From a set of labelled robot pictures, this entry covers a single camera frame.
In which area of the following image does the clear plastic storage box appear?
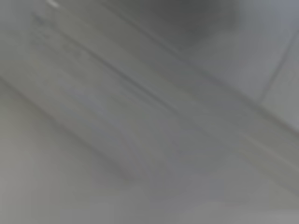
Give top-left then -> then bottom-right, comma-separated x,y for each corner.
0,0 -> 299,224

